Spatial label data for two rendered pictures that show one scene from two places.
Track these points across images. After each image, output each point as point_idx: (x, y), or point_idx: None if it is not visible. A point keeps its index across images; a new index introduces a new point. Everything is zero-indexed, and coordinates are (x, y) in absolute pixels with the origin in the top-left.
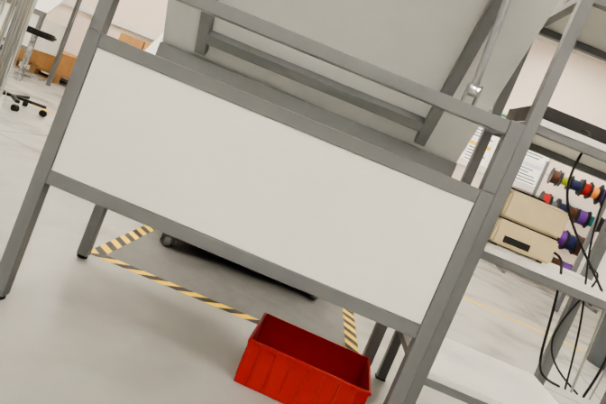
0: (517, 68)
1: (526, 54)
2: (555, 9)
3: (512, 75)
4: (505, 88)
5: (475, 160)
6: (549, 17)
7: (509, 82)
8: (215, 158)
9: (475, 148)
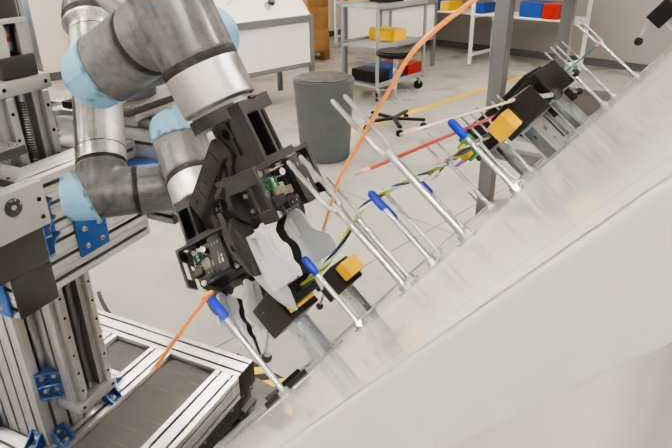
0: (507, 55)
1: (511, 29)
2: None
3: (505, 68)
4: (502, 91)
5: (491, 198)
6: None
7: (503, 80)
8: None
9: (486, 184)
